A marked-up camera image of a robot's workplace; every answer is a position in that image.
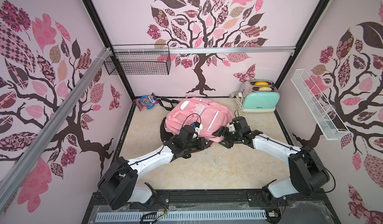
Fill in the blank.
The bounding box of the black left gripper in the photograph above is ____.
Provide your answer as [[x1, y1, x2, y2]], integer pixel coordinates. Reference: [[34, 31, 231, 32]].
[[183, 137, 210, 151]]

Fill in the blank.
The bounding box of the pink backpack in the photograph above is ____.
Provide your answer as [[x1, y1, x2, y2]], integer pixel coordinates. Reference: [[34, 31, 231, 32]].
[[161, 97, 234, 142]]

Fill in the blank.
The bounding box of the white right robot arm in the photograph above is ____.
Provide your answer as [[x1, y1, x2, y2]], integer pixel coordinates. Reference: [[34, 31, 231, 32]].
[[213, 126, 333, 199]]

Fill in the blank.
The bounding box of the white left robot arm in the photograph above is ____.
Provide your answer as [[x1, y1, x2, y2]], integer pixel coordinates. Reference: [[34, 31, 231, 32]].
[[97, 122, 210, 210]]

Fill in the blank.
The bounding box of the purple candy bag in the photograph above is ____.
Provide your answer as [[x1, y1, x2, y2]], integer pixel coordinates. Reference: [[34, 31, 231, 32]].
[[134, 93, 159, 111]]

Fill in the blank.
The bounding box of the mint green toaster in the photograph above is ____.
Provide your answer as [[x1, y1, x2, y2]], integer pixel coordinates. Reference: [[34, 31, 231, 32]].
[[240, 79, 280, 112]]

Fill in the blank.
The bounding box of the yellow toast slice front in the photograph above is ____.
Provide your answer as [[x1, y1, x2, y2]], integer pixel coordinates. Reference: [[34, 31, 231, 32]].
[[258, 86, 273, 92]]

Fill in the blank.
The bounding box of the yellow toast slice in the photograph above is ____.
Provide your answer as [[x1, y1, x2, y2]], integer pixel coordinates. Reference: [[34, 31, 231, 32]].
[[258, 86, 273, 92], [254, 81, 269, 86]]

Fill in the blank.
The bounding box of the yellow toast slice back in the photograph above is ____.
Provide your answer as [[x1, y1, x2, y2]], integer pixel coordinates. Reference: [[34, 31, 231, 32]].
[[254, 81, 269, 86]]

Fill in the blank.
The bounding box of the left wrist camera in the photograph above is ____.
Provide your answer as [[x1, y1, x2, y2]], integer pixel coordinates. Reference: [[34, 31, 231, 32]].
[[191, 122, 203, 138]]

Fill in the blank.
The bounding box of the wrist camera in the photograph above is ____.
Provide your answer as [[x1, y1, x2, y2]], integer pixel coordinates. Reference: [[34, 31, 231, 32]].
[[228, 116, 251, 134], [191, 122, 203, 138]]

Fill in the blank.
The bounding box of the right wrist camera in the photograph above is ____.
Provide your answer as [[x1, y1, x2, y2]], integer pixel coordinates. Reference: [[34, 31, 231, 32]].
[[228, 116, 251, 134]]

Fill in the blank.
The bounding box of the white toaster power cord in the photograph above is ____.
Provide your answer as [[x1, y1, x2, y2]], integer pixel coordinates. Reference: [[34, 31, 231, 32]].
[[228, 91, 246, 113]]

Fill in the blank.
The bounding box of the white vented cable duct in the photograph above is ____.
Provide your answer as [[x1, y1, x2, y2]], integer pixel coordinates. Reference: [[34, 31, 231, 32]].
[[94, 210, 267, 224]]

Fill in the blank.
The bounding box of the aluminium rail back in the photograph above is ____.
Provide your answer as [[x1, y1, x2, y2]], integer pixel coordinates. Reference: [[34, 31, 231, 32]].
[[114, 46, 296, 54]]

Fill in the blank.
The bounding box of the aluminium rail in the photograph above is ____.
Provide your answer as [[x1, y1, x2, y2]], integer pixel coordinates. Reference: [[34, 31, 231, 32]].
[[1, 47, 112, 212], [114, 46, 296, 54]]

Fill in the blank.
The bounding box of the black wire basket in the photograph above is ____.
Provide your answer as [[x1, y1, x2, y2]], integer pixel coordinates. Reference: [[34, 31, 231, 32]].
[[104, 44, 171, 75]]

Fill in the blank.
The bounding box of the white wire shelf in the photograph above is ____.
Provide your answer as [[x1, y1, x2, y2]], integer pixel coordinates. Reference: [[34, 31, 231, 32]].
[[291, 68, 351, 140]]

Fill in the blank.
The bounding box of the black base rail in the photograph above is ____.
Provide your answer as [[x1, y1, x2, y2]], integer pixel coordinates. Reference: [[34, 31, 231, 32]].
[[82, 188, 330, 214]]

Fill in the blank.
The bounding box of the aluminium rail left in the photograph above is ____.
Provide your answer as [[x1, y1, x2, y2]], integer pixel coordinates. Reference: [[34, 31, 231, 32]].
[[1, 47, 112, 212]]

